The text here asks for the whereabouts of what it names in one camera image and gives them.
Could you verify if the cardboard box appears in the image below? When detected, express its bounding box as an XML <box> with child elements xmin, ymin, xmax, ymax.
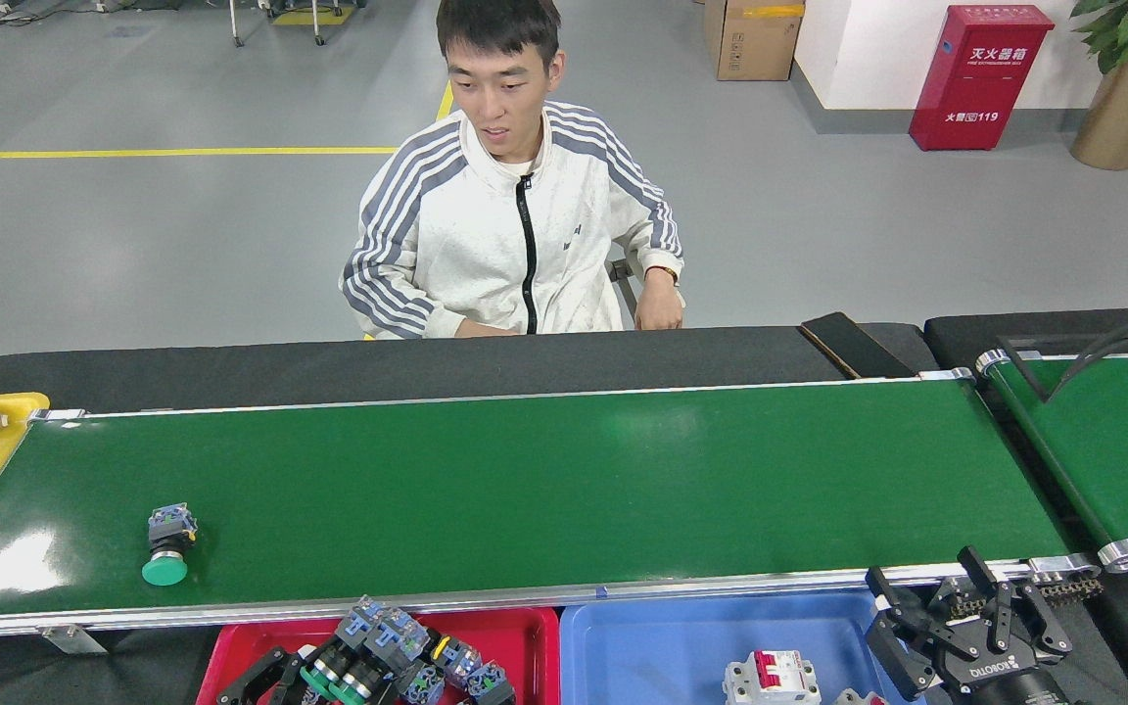
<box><xmin>703</xmin><ymin>0</ymin><xmax>806</xmax><ymax>81</ymax></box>

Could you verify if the red plastic tray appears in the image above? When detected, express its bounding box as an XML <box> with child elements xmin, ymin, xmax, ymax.
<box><xmin>197</xmin><ymin>607</ymin><xmax>561</xmax><ymax>705</ymax></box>

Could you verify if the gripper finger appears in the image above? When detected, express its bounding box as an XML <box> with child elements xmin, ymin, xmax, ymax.
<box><xmin>216</xmin><ymin>648</ymin><xmax>308</xmax><ymax>705</ymax></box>

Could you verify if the long green conveyor belt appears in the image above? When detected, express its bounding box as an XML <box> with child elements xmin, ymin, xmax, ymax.
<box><xmin>0</xmin><ymin>370</ymin><xmax>1104</xmax><ymax>642</ymax></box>

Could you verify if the red fire extinguisher cabinet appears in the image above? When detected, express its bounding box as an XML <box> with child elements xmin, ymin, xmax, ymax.
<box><xmin>909</xmin><ymin>5</ymin><xmax>1056</xmax><ymax>152</ymax></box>

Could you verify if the black guide bracket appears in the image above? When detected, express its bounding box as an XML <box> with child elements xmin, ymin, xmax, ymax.
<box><xmin>1000</xmin><ymin>311</ymin><xmax>1128</xmax><ymax>402</ymax></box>

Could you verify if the person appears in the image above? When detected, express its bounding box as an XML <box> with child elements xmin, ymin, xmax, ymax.
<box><xmin>339</xmin><ymin>0</ymin><xmax>687</xmax><ymax>341</ymax></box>

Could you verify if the black smartphone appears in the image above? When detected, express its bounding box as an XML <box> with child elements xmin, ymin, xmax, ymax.
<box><xmin>797</xmin><ymin>312</ymin><xmax>920</xmax><ymax>381</ymax></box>

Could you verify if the person's left hand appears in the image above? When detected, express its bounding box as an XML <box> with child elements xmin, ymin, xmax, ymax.
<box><xmin>634</xmin><ymin>269</ymin><xmax>686</xmax><ymax>332</ymax></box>

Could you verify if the white wheeled stand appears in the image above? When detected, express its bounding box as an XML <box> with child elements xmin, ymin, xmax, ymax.
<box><xmin>229</xmin><ymin>0</ymin><xmax>369</xmax><ymax>48</ymax></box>

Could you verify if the blue plastic tray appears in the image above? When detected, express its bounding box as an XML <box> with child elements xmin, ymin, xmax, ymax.
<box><xmin>559</xmin><ymin>587</ymin><xmax>927</xmax><ymax>705</ymax></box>

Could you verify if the green mushroom push button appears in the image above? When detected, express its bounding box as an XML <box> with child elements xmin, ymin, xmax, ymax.
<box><xmin>141</xmin><ymin>503</ymin><xmax>199</xmax><ymax>588</ymax></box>
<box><xmin>329</xmin><ymin>609</ymin><xmax>431</xmax><ymax>705</ymax></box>
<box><xmin>300</xmin><ymin>595</ymin><xmax>391</xmax><ymax>698</ymax></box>
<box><xmin>466</xmin><ymin>661</ymin><xmax>516</xmax><ymax>705</ymax></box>

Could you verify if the conveyor drive chain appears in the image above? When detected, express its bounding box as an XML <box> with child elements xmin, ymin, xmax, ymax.
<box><xmin>946</xmin><ymin>576</ymin><xmax>1105</xmax><ymax>620</ymax></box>

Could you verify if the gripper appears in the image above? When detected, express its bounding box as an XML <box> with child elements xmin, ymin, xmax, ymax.
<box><xmin>864</xmin><ymin>545</ymin><xmax>1074</xmax><ymax>705</ymax></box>

